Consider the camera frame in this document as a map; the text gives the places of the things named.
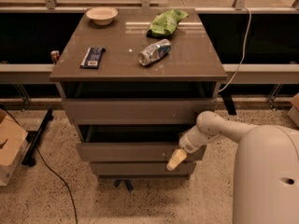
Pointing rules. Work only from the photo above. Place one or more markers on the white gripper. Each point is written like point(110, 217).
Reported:
point(189, 144)

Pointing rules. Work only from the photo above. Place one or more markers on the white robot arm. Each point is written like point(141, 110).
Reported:
point(266, 173)

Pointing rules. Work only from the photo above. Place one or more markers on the grey top drawer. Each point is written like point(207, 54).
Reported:
point(136, 111)

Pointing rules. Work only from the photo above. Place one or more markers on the grey drawer cabinet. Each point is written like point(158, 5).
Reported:
point(191, 70)

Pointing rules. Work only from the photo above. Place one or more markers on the black stand leg right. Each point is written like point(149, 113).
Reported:
point(226, 96)

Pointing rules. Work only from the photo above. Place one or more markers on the black stand leg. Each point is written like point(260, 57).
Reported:
point(28, 158)
point(226, 96)

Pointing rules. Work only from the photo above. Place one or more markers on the crushed silver can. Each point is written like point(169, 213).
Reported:
point(154, 52)

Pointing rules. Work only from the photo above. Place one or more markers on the cardboard box at right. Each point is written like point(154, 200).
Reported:
point(294, 111)

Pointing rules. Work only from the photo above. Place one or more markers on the cardboard box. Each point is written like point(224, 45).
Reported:
point(294, 111)
point(12, 145)

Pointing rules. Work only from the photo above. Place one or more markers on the green chip bag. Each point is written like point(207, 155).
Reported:
point(165, 24)

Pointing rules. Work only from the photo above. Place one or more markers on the blue snack wrapper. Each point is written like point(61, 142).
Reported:
point(92, 58)

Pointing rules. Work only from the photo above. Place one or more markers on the black stand leg left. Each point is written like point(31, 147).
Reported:
point(28, 158)

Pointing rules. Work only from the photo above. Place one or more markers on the white paper bowl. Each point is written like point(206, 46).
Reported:
point(102, 15)

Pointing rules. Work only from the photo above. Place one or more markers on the red soda can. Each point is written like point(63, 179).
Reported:
point(55, 55)

